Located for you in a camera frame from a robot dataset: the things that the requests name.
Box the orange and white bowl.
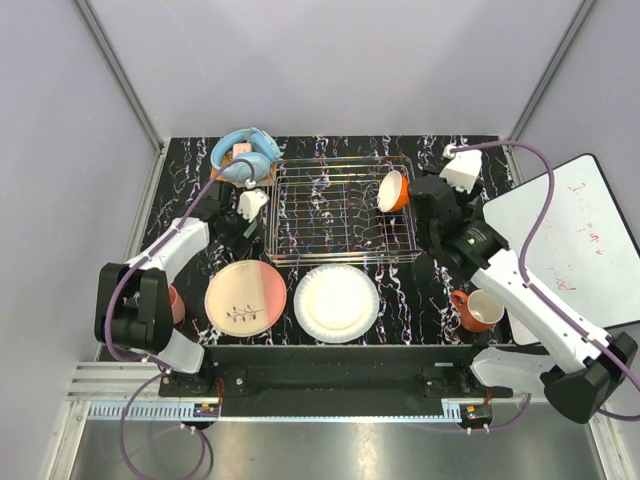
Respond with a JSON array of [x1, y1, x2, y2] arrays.
[[377, 171, 409, 213]]

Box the white paper plate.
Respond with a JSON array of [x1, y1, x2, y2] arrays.
[[293, 264, 380, 344]]

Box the green ceramic bowl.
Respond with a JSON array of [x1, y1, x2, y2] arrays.
[[243, 222, 258, 239]]

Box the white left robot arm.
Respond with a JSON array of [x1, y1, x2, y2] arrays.
[[94, 181, 269, 396]]

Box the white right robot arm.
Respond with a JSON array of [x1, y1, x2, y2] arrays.
[[405, 174, 639, 424]]

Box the pink and cream plate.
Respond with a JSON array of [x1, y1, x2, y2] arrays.
[[204, 260, 287, 338]]

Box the blue headphones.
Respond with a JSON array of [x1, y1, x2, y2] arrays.
[[210, 127, 283, 180]]

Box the wooden board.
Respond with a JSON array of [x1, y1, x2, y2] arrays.
[[210, 162, 276, 187]]

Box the small pink box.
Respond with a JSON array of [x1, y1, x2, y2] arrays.
[[232, 142, 253, 157]]

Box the pink plastic cup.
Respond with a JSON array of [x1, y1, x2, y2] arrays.
[[168, 285, 186, 324]]

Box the orange ceramic mug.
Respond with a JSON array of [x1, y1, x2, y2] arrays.
[[450, 289, 506, 333]]

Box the white whiteboard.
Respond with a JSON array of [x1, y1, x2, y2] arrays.
[[481, 153, 640, 346]]

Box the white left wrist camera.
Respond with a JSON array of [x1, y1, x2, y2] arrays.
[[237, 188, 269, 222]]

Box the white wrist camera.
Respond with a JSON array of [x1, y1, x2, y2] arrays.
[[237, 188, 269, 222], [438, 144, 482, 194]]

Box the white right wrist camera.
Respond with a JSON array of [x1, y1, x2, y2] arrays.
[[438, 144, 482, 194]]

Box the wire dish rack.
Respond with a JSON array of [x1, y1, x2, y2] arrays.
[[265, 156, 420, 266]]

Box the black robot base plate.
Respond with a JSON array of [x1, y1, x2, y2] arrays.
[[159, 345, 512, 421]]

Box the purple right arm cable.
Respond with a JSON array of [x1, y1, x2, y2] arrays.
[[414, 140, 640, 434]]

